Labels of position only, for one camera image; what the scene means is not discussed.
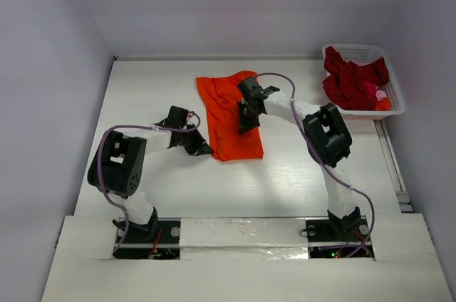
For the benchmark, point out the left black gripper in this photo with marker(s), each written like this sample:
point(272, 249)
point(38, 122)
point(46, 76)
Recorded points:
point(199, 147)

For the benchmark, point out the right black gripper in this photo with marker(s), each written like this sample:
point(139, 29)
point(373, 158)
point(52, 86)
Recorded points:
point(246, 114)

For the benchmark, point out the orange t shirt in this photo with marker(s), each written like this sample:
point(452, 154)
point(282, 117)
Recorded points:
point(220, 97)

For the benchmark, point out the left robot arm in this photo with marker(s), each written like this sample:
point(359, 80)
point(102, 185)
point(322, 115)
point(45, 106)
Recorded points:
point(117, 166)

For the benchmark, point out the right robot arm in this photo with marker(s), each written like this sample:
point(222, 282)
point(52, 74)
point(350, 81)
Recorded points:
point(325, 133)

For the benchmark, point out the dark red t shirt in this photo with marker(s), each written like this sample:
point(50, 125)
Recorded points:
point(344, 85)

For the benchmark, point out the white plastic basket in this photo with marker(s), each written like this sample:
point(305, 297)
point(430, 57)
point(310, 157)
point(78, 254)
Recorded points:
point(365, 54)

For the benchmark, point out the pink cloth in basket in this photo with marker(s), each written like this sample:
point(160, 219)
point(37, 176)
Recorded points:
point(374, 93)

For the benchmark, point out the small orange cloth in basket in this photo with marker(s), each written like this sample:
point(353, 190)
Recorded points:
point(383, 105)

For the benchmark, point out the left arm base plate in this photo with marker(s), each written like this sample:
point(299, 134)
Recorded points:
point(163, 245)

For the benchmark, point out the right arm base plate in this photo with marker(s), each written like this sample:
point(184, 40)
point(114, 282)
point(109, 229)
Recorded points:
point(324, 242)

